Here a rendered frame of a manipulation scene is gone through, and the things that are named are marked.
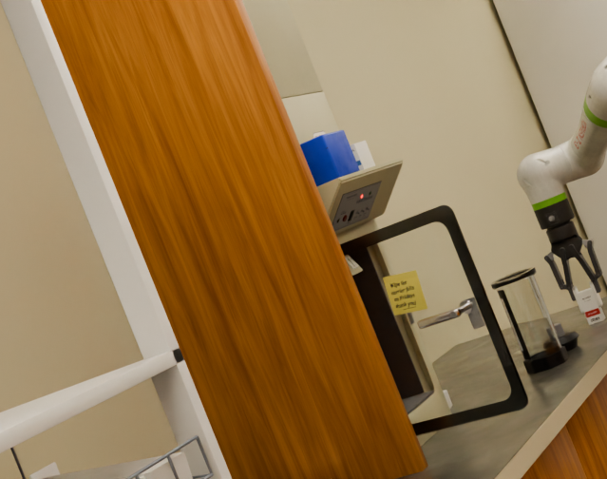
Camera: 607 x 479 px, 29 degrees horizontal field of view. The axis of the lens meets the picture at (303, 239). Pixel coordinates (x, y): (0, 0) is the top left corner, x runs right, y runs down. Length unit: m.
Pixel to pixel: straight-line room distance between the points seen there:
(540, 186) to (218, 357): 1.09
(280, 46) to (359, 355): 0.70
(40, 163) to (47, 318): 0.34
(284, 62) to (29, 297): 0.72
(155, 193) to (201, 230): 0.13
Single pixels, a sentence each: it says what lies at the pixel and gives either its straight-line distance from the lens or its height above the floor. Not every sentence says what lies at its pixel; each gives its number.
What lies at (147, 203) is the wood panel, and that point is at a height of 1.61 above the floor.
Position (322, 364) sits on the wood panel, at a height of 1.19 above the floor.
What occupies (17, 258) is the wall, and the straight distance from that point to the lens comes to 2.34.
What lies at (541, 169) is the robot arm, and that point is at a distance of 3.12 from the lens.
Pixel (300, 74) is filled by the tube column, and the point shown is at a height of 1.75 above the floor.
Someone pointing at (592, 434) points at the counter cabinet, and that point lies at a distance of 2.62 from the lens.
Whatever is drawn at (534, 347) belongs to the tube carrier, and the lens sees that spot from 2.79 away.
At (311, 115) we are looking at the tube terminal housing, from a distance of 2.54.
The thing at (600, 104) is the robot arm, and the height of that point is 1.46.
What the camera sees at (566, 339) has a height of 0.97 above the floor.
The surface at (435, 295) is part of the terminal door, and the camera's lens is 2.23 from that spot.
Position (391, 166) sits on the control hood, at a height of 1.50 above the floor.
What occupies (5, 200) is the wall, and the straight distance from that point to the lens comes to 2.37.
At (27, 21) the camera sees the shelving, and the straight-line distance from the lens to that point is 1.54.
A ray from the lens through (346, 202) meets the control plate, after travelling 2.36.
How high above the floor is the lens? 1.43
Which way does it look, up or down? level
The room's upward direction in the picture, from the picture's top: 22 degrees counter-clockwise
